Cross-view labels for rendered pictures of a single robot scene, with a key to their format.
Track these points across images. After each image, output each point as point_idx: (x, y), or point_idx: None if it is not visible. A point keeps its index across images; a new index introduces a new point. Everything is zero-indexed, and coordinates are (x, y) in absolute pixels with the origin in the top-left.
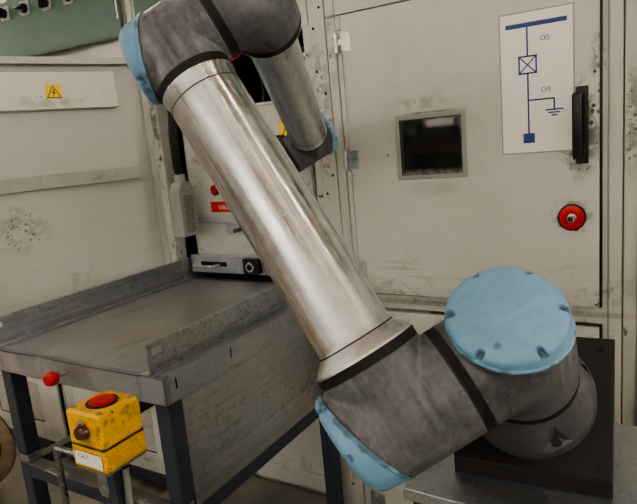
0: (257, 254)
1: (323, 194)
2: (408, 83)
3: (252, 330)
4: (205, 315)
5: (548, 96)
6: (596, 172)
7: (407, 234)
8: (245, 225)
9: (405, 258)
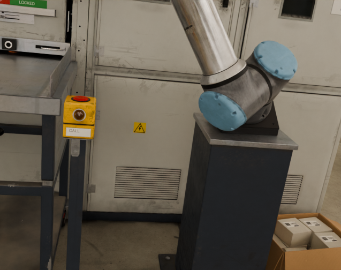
0: (189, 21)
1: (77, 1)
2: None
3: (69, 78)
4: (14, 70)
5: None
6: (229, 12)
7: (132, 32)
8: (189, 5)
9: (129, 46)
